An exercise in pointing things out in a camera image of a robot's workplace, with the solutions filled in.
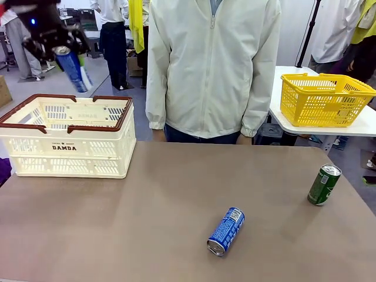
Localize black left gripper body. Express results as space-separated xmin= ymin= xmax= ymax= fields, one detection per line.
xmin=1 ymin=0 xmax=73 ymax=49

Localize blue drink can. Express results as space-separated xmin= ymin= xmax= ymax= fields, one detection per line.
xmin=54 ymin=48 xmax=94 ymax=93
xmin=206 ymin=207 xmax=246 ymax=257

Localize green drink can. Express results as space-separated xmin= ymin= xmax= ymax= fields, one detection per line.
xmin=307 ymin=163 xmax=343 ymax=207

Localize cream folding basket brown rim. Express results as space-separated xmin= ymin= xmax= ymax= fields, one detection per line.
xmin=0 ymin=93 xmax=137 ymax=179

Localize yellow plastic shopping basket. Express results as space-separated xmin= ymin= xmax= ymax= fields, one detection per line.
xmin=280 ymin=72 xmax=376 ymax=127

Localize bystander grey trousers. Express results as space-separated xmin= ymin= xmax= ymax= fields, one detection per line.
xmin=0 ymin=8 xmax=43 ymax=80

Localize bystander white shirt dark trousers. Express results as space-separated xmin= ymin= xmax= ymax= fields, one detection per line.
xmin=89 ymin=0 xmax=130 ymax=90

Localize cardboard box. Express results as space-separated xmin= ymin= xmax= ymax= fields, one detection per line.
xmin=126 ymin=55 xmax=143 ymax=78
xmin=0 ymin=75 xmax=13 ymax=108

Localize hanging yellow vest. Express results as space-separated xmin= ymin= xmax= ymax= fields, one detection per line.
xmin=128 ymin=0 xmax=150 ymax=55

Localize purple cloth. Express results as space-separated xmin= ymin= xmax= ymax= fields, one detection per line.
xmin=0 ymin=157 xmax=12 ymax=185

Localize person in white jacket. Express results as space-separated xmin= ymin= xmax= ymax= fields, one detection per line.
xmin=145 ymin=0 xmax=282 ymax=139

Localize person's blue jeans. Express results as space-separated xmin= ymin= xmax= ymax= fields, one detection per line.
xmin=163 ymin=123 xmax=242 ymax=145

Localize black plastic stool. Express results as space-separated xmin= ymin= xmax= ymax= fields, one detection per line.
xmin=257 ymin=123 xmax=298 ymax=146

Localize black tripod pole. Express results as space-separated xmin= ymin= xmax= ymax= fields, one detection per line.
xmin=296 ymin=0 xmax=323 ymax=68

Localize white side table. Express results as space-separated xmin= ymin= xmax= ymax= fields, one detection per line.
xmin=268 ymin=66 xmax=376 ymax=153

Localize bystander yellow vest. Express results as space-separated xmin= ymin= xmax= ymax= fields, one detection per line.
xmin=349 ymin=0 xmax=376 ymax=83

